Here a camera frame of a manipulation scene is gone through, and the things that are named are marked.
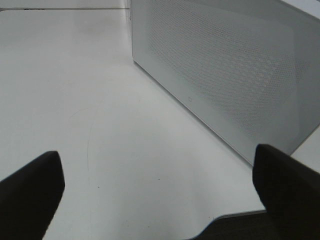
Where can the white microwave door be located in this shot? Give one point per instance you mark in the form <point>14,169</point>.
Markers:
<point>248,69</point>

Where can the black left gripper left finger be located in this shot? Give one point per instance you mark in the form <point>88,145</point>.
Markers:
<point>29,198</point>

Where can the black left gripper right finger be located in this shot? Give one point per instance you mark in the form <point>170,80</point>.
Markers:
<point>289,191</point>

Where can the white microwave oven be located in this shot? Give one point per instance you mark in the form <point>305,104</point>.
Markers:
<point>308,152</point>

